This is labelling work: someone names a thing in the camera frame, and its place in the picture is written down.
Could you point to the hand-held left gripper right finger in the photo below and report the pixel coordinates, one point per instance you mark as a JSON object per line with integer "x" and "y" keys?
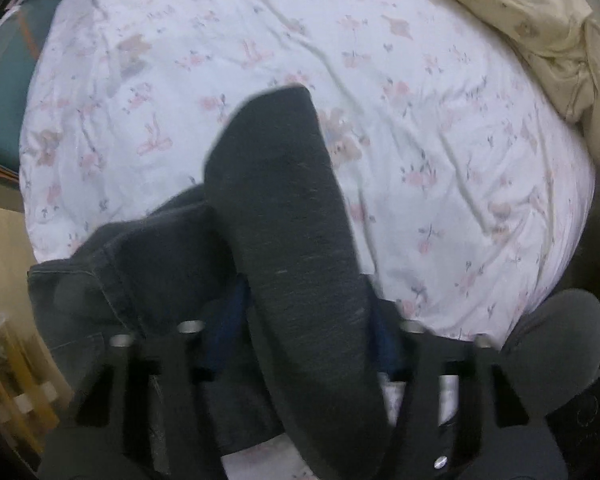
{"x": 386, "y": 347}

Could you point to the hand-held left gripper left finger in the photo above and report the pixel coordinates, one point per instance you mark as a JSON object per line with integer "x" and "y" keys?
{"x": 230, "y": 325}

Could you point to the dark grey pants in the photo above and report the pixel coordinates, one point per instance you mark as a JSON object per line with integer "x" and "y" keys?
{"x": 290, "y": 210}

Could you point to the person's grey-clad knee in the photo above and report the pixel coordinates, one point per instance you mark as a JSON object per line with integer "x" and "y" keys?
{"x": 555, "y": 340}

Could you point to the yellow wooden rack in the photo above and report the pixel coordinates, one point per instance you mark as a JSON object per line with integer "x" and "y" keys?
{"x": 15, "y": 380}

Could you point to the white floral bedsheet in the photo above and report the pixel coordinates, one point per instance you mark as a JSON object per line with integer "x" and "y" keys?
{"x": 430, "y": 125}

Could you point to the teal cloth with orange stripe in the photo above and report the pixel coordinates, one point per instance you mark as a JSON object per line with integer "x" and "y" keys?
{"x": 10, "y": 90}

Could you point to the beige quilt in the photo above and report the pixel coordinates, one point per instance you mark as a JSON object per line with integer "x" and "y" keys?
{"x": 525, "y": 15}

